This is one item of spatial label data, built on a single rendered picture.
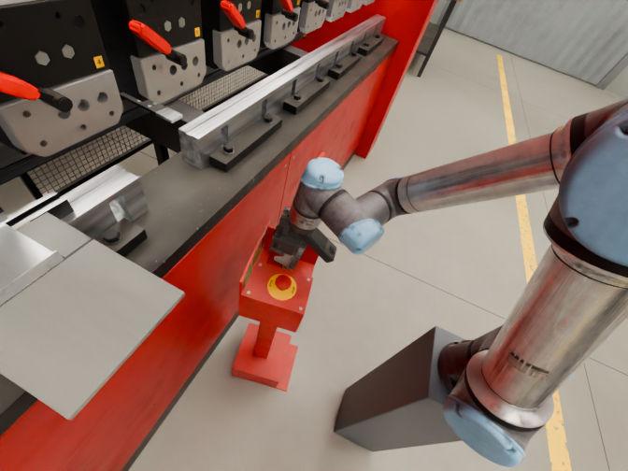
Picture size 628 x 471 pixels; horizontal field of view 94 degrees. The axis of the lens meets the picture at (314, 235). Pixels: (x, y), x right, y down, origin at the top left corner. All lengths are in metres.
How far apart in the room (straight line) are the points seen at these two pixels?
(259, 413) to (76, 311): 1.05
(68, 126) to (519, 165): 0.62
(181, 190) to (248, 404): 0.96
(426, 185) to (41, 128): 0.57
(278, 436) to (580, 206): 1.31
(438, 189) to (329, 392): 1.15
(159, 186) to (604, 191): 0.77
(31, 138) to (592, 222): 0.61
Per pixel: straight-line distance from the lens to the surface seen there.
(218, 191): 0.78
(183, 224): 0.72
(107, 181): 0.70
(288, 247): 0.70
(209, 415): 1.44
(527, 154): 0.49
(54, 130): 0.54
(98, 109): 0.57
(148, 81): 0.61
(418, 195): 0.57
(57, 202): 0.64
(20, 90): 0.46
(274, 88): 1.05
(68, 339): 0.49
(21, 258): 0.58
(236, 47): 0.78
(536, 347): 0.45
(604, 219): 0.32
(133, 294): 0.49
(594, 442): 2.24
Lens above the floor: 1.42
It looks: 50 degrees down
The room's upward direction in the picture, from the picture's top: 20 degrees clockwise
